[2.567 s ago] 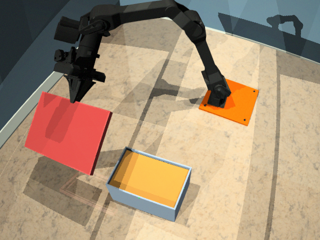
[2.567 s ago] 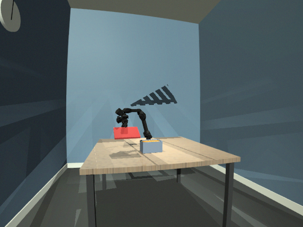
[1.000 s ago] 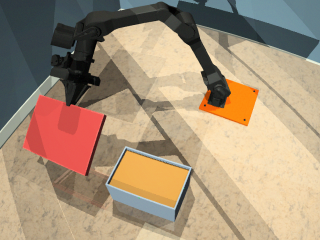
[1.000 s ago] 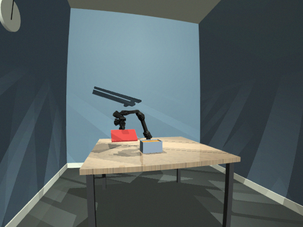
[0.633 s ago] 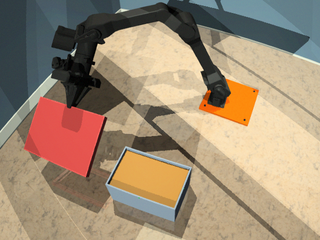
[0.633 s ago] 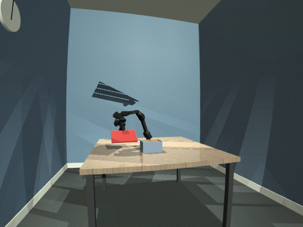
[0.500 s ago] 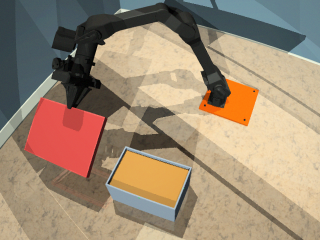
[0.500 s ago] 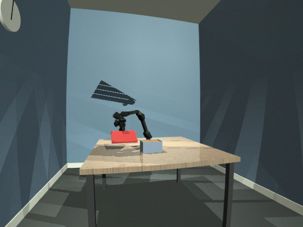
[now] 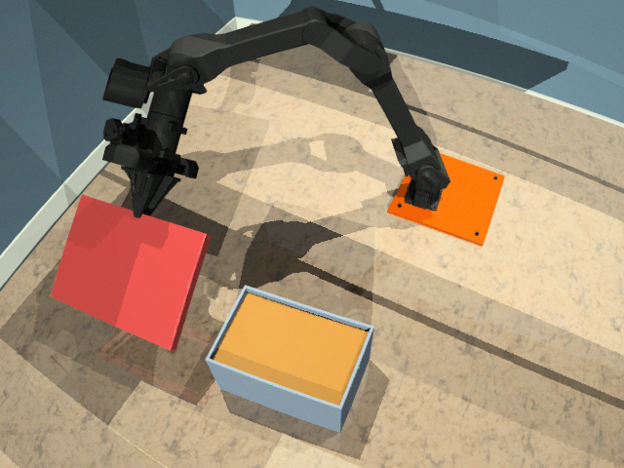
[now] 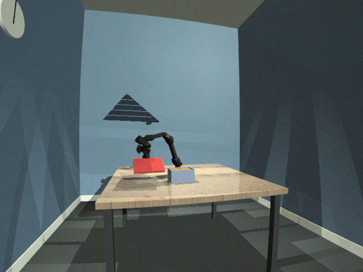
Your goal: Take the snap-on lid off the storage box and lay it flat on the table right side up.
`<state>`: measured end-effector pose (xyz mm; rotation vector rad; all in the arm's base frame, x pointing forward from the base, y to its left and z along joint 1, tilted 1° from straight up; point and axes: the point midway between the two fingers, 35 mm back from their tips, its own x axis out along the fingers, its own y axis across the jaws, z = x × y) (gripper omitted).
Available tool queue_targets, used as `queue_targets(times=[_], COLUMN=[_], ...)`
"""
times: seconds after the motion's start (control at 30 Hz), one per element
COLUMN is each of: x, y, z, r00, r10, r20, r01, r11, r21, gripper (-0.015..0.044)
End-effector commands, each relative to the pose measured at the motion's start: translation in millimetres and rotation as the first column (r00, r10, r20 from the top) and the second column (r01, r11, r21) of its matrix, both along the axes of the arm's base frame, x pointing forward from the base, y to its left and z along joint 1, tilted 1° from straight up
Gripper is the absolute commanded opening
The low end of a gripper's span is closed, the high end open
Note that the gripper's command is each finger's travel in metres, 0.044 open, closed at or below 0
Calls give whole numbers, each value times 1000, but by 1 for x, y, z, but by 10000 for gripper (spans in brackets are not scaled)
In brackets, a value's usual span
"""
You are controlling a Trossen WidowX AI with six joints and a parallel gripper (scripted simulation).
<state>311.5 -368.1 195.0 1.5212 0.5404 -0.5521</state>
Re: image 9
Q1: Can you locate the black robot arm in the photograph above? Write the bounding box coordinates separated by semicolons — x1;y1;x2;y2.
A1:
102;7;450;212

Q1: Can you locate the red rectangular lid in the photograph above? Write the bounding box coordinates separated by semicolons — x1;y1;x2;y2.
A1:
51;195;212;351

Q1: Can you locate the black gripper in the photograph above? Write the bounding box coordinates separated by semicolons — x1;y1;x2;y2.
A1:
102;111;199;218

